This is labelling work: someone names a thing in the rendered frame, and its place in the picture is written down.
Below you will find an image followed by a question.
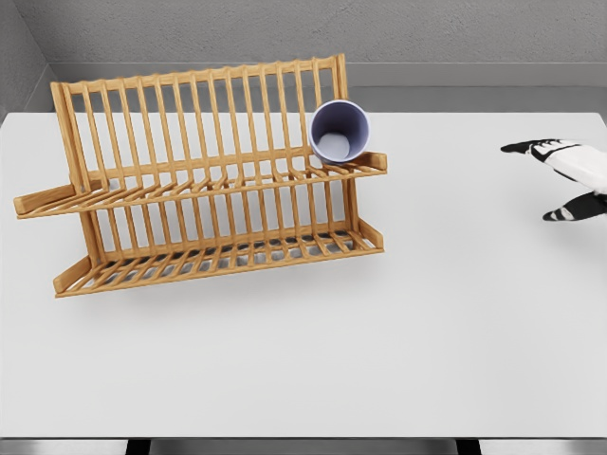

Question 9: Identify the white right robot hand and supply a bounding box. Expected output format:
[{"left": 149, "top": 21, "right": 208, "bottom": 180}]
[{"left": 500, "top": 137, "right": 607, "bottom": 223}]

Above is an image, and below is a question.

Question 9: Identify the purple cup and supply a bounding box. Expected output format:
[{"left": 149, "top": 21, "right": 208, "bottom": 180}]
[{"left": 308, "top": 100, "right": 371, "bottom": 166}]

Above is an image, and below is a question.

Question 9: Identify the wooden two-tier dish rack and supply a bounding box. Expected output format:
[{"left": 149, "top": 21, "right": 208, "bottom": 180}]
[{"left": 12, "top": 52, "right": 389, "bottom": 300}]

